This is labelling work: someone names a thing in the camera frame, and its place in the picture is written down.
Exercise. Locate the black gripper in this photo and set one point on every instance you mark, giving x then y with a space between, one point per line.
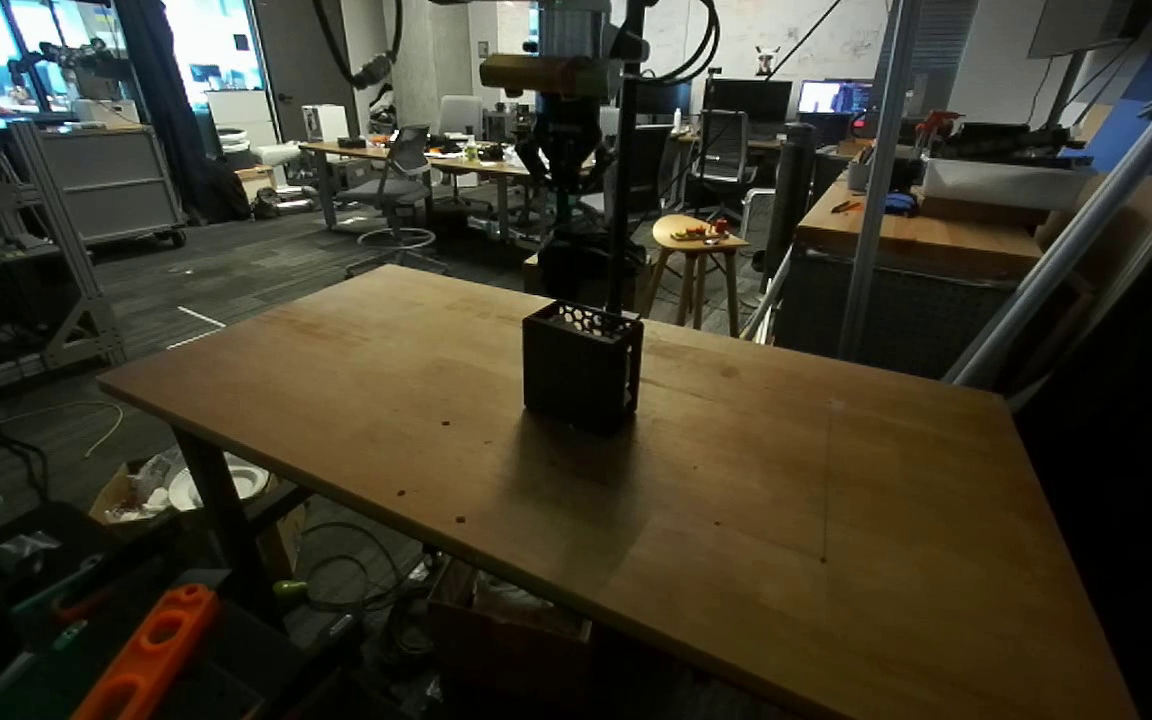
571 105

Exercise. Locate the light grey towel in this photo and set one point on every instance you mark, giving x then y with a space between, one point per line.
585 322

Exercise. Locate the black perforated box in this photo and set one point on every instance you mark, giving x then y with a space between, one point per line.
572 379

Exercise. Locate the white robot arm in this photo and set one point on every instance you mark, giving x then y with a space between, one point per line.
572 29

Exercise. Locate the round wooden stool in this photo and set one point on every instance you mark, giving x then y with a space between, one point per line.
688 251

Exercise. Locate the computer monitor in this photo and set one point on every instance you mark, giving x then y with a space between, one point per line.
835 97

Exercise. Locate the vertical metal pole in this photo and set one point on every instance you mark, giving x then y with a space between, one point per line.
888 111

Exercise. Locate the wooden workbench with drawers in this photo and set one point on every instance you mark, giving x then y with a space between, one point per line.
939 281

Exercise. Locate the grey metal shelf rack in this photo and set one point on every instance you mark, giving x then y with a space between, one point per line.
54 315

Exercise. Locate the diagonal metal pole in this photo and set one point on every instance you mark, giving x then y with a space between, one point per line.
981 359

